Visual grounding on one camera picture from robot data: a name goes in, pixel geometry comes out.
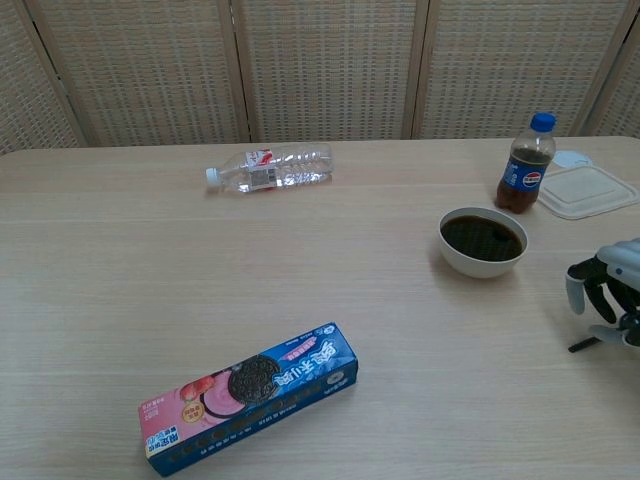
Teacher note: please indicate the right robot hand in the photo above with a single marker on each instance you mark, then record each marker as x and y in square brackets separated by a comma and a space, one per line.
[622, 280]

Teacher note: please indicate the white bowl with cola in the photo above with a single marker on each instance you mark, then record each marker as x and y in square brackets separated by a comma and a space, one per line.
[480, 240]

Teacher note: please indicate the blue pink cookie box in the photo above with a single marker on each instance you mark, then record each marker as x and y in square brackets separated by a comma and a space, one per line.
[250, 395]

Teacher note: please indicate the clear plastic water bottle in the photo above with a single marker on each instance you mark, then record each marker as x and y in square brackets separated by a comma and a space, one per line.
[280, 167]

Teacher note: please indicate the beige rectangular container lid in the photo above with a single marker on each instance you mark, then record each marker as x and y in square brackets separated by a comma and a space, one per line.
[585, 192]

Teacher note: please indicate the woven bamboo screen panel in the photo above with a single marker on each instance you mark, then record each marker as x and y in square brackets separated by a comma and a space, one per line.
[510, 60]
[150, 70]
[330, 70]
[30, 90]
[620, 100]

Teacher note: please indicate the cola bottle with blue cap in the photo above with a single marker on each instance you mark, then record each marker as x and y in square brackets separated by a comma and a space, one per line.
[525, 175]

